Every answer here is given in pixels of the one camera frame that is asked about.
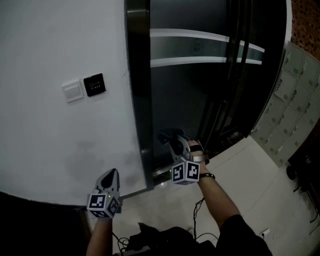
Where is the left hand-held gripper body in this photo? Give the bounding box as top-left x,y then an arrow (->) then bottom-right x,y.
86,187 -> 123,219

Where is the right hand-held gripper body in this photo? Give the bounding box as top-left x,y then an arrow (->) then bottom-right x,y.
171,152 -> 210,186

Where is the white wall light switch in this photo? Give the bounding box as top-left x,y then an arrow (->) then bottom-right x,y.
61,79 -> 85,104

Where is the black exit button panel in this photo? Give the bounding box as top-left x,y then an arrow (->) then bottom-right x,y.
83,72 -> 106,98

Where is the person's left forearm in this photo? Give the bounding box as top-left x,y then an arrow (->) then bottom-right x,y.
86,216 -> 113,256

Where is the person's right forearm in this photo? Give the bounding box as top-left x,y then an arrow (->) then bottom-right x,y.
197,172 -> 242,227

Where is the striped glass door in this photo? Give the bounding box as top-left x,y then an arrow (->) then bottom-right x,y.
199,0 -> 267,148
149,0 -> 231,173

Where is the person's right hand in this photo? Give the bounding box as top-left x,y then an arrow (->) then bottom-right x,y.
187,139 -> 210,175

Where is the person's black clothing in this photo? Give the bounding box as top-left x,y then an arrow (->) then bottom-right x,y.
119,214 -> 273,256

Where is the grey metal locker cabinet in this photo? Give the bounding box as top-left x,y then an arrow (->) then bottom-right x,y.
249,41 -> 320,168

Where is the black wheeled cart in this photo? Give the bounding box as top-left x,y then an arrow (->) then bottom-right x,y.
286,134 -> 320,223

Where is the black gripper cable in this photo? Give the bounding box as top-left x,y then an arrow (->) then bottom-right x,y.
111,232 -> 131,251
192,197 -> 216,241

